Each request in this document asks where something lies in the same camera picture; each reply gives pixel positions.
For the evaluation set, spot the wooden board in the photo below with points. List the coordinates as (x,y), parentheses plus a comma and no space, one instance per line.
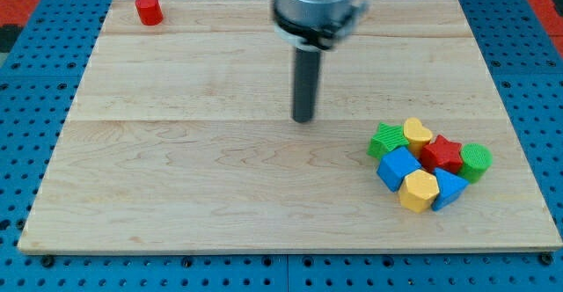
(179,140)

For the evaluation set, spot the red cylinder block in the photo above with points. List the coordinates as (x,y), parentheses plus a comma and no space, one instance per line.
(149,12)

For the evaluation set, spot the green star block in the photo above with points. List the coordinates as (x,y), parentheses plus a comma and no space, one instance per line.
(386,139)

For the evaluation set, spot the yellow hexagon block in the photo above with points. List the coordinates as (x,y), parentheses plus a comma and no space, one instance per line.
(418,191)

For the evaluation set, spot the blue cube block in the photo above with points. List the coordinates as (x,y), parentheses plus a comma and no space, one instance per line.
(395,165)

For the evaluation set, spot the red star block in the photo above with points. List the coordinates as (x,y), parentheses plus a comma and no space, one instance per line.
(442,153)

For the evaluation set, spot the yellow heart block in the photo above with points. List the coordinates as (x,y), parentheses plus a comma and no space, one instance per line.
(417,135)

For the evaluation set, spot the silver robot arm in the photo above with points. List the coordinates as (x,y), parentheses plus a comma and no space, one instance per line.
(316,25)

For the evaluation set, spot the blue triangle block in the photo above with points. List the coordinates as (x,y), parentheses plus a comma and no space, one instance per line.
(450,188)

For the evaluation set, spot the green cylinder block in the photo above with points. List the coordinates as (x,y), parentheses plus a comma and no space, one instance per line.
(476,159)

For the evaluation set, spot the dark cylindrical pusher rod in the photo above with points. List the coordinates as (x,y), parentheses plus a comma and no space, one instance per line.
(305,85)

